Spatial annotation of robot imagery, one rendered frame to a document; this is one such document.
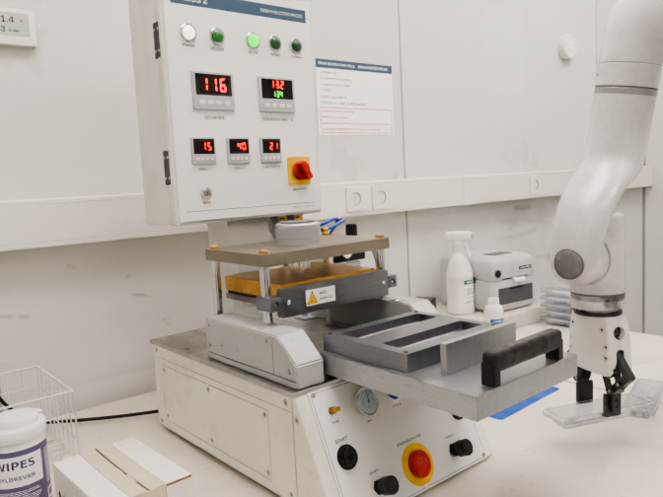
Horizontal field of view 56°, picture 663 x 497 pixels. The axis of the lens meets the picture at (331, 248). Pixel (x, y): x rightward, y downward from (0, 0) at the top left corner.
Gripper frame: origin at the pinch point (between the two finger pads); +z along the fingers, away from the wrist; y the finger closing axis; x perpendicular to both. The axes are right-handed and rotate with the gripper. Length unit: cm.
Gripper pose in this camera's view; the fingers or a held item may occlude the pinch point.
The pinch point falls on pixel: (598, 399)
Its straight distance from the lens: 116.5
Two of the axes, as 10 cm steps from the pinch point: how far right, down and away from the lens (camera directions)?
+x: -9.5, 0.8, -3.1
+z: 0.5, 9.9, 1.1
